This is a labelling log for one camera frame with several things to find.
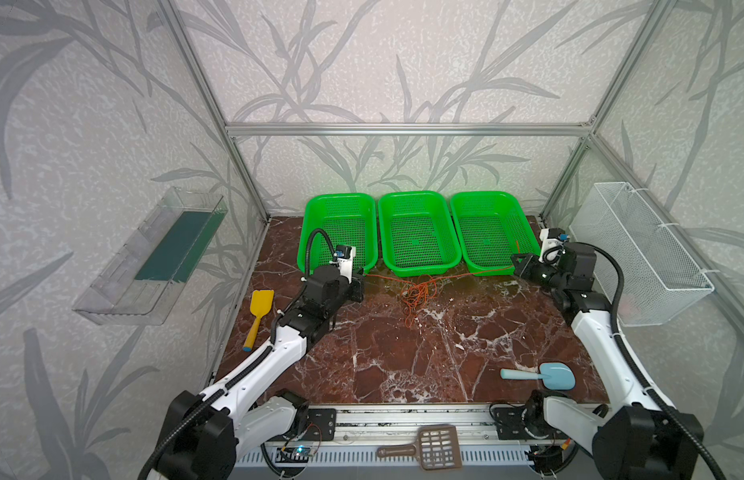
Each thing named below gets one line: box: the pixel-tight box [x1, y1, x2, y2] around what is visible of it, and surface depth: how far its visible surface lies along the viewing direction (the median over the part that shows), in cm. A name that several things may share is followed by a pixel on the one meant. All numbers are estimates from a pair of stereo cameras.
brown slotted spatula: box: [376, 425, 462, 471], surface depth 72 cm
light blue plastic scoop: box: [499, 362, 576, 391], surface depth 82 cm
